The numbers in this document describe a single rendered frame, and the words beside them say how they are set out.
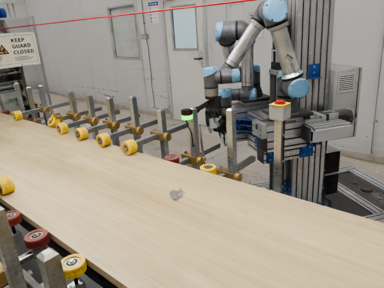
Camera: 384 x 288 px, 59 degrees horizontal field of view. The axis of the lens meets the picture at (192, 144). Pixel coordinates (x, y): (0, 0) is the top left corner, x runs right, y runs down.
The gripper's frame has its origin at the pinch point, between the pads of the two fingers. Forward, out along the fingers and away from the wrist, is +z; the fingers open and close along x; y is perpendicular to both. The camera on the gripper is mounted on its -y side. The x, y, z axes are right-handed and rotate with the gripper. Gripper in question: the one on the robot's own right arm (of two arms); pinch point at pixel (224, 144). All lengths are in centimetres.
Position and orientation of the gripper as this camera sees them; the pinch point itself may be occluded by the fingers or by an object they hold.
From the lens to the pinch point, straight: 218.3
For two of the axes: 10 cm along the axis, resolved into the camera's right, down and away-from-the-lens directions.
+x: -7.5, -1.7, 6.4
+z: 0.7, 9.4, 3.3
